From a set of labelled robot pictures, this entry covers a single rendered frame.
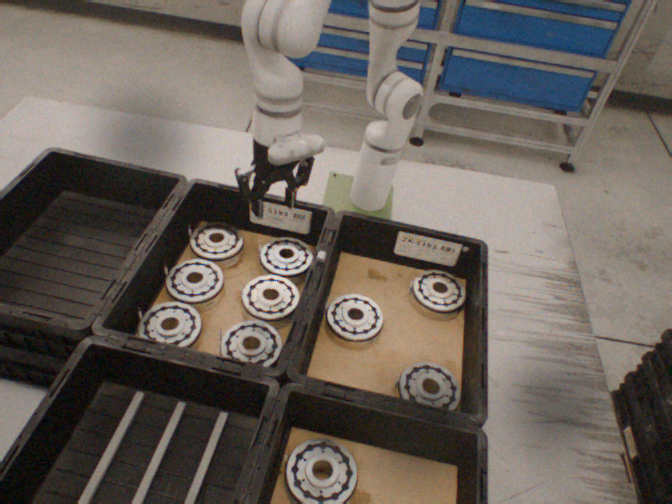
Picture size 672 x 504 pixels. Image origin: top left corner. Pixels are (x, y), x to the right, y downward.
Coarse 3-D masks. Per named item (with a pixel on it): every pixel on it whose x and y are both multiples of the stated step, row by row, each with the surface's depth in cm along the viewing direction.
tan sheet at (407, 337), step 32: (352, 256) 112; (352, 288) 106; (384, 288) 107; (384, 320) 101; (416, 320) 102; (448, 320) 103; (320, 352) 95; (352, 352) 96; (384, 352) 96; (416, 352) 97; (448, 352) 98; (352, 384) 91; (384, 384) 92
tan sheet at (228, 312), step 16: (256, 240) 112; (256, 256) 109; (224, 272) 105; (240, 272) 106; (256, 272) 106; (240, 288) 103; (224, 304) 100; (240, 304) 100; (208, 320) 97; (224, 320) 97; (240, 320) 98; (208, 336) 94; (208, 352) 92
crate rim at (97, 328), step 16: (176, 208) 102; (320, 208) 106; (160, 224) 98; (320, 240) 100; (144, 256) 92; (128, 272) 89; (304, 288) 91; (112, 304) 85; (304, 304) 89; (96, 320) 82; (112, 336) 81; (128, 336) 81; (288, 336) 84; (176, 352) 80; (192, 352) 80; (288, 352) 82; (240, 368) 79; (256, 368) 80; (272, 368) 80
